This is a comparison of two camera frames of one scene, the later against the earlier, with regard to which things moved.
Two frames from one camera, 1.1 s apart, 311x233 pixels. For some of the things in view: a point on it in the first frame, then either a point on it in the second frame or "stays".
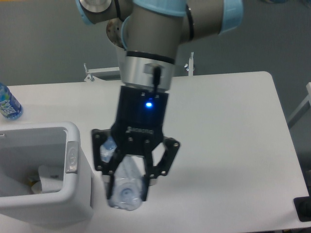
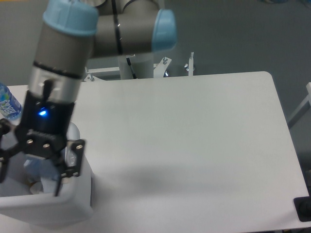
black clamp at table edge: (302, 207) stays
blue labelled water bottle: (10, 107) stays
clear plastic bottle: (127, 190) to (37, 168)
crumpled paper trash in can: (37, 187) stays
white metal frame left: (91, 77) stays
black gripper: (139, 127) to (43, 132)
